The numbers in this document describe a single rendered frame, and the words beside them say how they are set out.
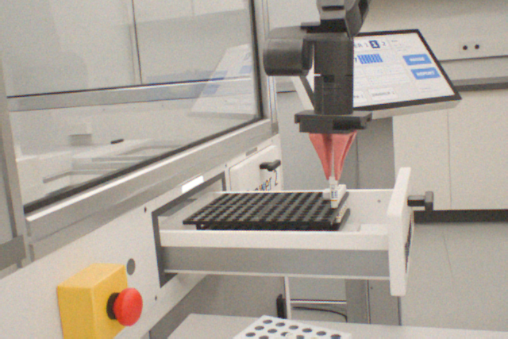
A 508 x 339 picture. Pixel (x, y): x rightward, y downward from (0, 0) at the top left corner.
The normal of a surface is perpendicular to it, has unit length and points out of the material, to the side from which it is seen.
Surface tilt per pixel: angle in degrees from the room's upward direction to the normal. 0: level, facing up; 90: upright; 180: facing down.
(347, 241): 90
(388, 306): 90
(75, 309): 90
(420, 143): 90
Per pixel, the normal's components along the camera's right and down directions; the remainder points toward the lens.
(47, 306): 0.95, -0.04
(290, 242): -0.31, 0.17
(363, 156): 0.37, 0.11
